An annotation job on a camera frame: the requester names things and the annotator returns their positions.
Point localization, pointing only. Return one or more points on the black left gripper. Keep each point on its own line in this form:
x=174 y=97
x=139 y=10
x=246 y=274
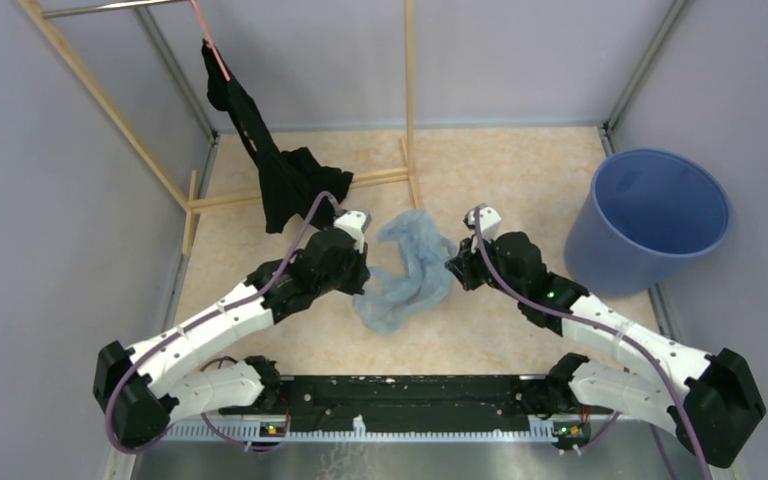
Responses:
x=361 y=273

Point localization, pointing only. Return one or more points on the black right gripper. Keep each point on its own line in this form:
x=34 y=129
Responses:
x=463 y=264

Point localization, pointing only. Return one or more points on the light blue plastic trash bag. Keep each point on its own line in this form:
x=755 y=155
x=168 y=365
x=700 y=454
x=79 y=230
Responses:
x=389 y=299

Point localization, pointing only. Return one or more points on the blue plastic trash bin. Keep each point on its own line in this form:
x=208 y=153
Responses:
x=648 y=213

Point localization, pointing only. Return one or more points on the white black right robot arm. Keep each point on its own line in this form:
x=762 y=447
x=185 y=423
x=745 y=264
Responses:
x=709 y=402

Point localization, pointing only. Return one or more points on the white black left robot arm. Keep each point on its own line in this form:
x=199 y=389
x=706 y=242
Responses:
x=144 y=388

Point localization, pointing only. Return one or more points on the black printed t-shirt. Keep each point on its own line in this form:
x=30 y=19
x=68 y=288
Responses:
x=289 y=181

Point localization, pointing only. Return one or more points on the pink clothes hanger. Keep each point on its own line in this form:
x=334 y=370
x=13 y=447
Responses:
x=208 y=37

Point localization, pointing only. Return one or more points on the metal hanging rod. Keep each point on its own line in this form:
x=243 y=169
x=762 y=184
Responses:
x=105 y=8

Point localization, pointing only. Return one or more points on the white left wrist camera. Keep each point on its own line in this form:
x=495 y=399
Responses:
x=355 y=223

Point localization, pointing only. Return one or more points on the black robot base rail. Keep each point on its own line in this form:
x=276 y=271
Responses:
x=401 y=409

